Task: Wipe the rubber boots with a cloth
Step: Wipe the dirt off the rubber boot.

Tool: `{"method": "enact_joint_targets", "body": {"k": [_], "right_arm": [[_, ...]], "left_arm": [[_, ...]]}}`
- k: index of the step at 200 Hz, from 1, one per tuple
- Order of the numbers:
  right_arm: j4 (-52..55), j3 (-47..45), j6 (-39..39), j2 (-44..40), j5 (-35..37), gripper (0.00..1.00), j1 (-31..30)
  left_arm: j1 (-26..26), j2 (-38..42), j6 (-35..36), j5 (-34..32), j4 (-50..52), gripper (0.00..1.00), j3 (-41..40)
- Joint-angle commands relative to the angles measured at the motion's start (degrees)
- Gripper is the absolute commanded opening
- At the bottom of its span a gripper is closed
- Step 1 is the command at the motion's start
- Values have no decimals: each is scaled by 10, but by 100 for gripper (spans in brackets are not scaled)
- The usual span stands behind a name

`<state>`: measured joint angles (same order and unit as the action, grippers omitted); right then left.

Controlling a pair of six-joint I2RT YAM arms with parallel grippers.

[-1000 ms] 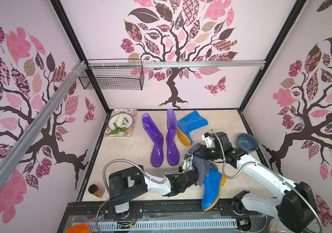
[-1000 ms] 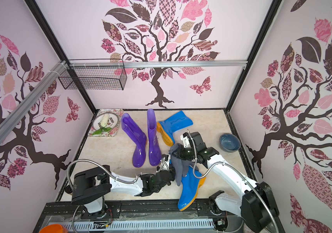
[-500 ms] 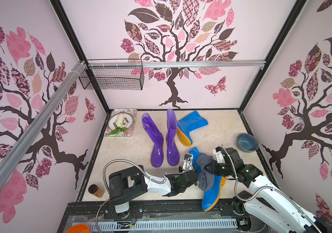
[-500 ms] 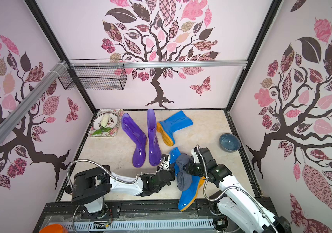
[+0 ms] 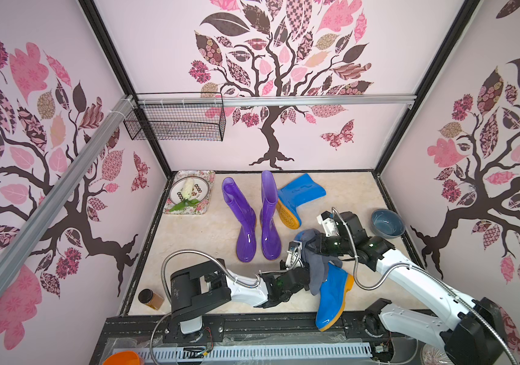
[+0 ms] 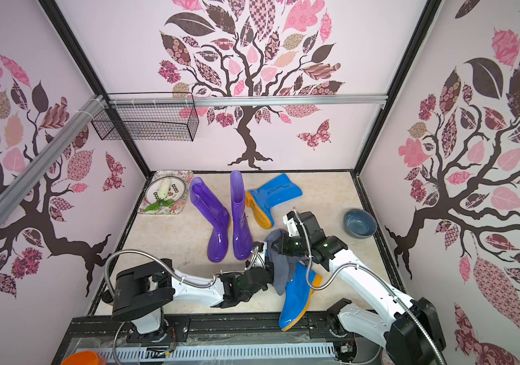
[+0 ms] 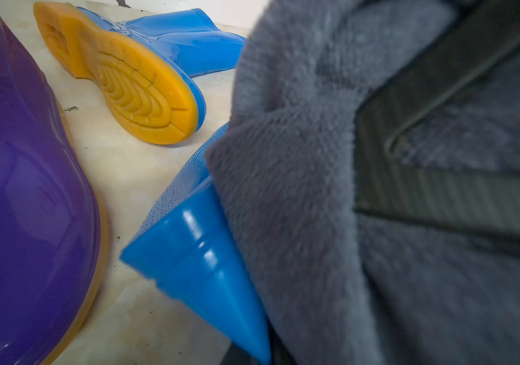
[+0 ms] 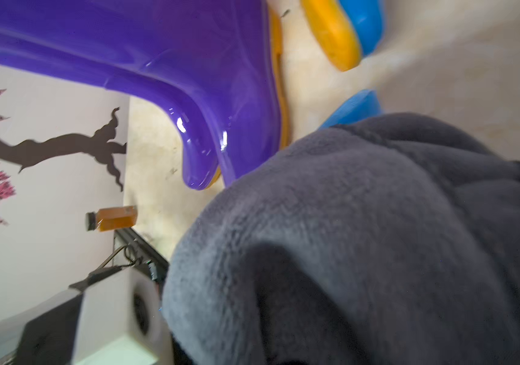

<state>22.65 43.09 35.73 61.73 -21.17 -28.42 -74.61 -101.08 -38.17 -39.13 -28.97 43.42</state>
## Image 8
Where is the purple boot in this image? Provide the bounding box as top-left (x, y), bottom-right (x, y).
top-left (0, 1), bottom-right (289, 190)

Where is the grey cloth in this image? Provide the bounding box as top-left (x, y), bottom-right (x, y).
top-left (162, 113), bottom-right (520, 364)

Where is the blue boot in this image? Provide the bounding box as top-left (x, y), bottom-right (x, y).
top-left (319, 90), bottom-right (383, 129)
top-left (300, 0), bottom-right (386, 71)

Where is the brown cylinder bottle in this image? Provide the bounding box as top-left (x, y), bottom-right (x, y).
top-left (85, 206), bottom-right (138, 232)

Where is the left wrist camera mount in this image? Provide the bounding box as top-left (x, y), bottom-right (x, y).
top-left (0, 267), bottom-right (175, 364)

